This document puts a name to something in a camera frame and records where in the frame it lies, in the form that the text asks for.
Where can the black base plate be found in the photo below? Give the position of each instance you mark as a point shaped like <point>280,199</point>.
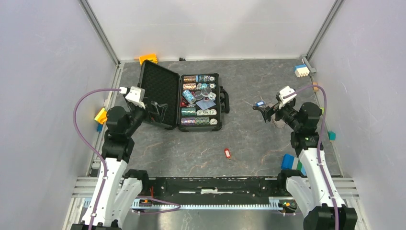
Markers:
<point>250,190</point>

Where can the small blue block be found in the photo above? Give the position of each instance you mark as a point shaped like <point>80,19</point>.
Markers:
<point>99,128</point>

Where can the blue green brick stack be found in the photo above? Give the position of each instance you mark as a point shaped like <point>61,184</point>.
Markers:
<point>292,163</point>

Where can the red key tag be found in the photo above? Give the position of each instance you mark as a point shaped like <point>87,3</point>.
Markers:
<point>227,153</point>

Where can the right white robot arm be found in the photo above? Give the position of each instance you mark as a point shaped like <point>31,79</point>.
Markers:
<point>314,192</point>

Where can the blue key tag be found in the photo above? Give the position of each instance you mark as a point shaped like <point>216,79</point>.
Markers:
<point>260,103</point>

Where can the black poker chip case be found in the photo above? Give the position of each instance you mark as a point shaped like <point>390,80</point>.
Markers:
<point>196,102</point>

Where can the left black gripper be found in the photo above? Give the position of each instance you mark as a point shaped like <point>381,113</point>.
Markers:
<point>151,116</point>

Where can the blue white toy block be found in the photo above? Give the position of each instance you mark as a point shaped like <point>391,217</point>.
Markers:
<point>301,70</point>

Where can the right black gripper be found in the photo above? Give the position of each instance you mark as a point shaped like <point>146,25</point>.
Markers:
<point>266,114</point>

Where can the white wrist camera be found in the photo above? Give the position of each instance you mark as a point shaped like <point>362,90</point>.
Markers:
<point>285,95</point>
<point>135,96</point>

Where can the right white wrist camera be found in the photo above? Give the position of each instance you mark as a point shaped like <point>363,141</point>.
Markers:
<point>285,95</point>

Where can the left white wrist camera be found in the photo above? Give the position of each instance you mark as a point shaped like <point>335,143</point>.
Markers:
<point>135,96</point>

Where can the yellow orange toy block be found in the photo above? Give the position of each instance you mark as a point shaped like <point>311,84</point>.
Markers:
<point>101,116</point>

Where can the white cable comb rail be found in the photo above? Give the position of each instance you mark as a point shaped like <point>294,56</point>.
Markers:
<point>272,205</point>

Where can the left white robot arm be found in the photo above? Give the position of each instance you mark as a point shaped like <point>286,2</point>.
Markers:
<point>116,187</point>

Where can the teal cube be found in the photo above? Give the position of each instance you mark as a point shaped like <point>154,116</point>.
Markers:
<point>331,135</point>

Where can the small wooden cube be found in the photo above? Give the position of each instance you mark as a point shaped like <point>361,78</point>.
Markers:
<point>315,87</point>

